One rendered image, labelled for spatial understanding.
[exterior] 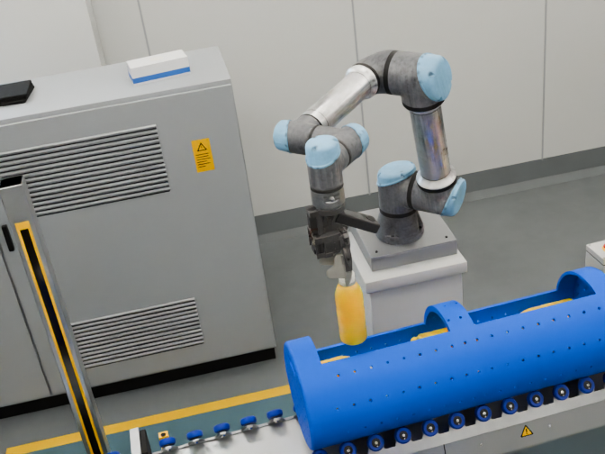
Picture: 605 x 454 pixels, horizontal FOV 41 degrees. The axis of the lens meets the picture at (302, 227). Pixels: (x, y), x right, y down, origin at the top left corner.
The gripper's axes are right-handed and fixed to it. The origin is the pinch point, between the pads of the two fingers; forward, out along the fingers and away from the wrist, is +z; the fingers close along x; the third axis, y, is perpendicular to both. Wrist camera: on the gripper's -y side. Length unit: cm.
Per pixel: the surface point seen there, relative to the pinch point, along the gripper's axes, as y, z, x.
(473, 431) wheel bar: -27, 52, 8
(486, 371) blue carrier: -30.6, 31.5, 9.7
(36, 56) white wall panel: 83, 2, -259
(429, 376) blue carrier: -16.0, 28.9, 8.7
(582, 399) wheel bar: -59, 52, 7
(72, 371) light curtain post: 73, 32, -34
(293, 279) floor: -22, 145, -228
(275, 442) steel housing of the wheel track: 23, 52, -7
